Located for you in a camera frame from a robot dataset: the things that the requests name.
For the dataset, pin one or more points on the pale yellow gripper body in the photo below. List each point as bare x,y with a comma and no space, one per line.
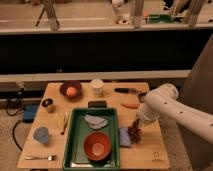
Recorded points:
137,123

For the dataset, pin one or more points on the dark red grape bunch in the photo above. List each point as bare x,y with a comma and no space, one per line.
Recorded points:
134,133

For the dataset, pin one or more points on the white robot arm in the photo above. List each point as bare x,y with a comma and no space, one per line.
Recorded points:
163,101

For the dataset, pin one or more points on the red bowl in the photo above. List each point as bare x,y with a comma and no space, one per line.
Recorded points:
97,146

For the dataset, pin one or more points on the dark purple bowl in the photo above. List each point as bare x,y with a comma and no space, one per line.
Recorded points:
72,83

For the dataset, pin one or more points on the orange carrot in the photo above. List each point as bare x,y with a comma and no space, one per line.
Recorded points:
130,105

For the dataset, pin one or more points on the blue sponge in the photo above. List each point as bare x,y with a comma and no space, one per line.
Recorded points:
124,137

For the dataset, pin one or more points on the grey crumpled cloth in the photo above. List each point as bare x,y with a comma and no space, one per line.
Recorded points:
96,122

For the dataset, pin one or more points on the green plastic tray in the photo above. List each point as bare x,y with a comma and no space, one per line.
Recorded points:
75,158

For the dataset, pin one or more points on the black rectangular block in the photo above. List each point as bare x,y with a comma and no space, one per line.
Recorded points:
97,104

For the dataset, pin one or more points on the white paper cup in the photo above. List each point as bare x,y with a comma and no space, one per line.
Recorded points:
97,86

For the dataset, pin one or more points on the orange peach fruit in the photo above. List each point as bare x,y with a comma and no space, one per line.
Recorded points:
71,91

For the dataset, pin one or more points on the banana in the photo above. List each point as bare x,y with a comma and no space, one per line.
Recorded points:
61,121

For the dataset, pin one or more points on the silver fork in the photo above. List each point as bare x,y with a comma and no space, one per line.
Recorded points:
49,158

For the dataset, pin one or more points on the small dark mug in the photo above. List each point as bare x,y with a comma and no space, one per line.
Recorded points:
48,105

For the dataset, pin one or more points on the light blue cup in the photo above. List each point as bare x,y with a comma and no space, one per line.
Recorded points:
41,135

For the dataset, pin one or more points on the blue box on floor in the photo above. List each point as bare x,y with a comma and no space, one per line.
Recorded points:
30,113

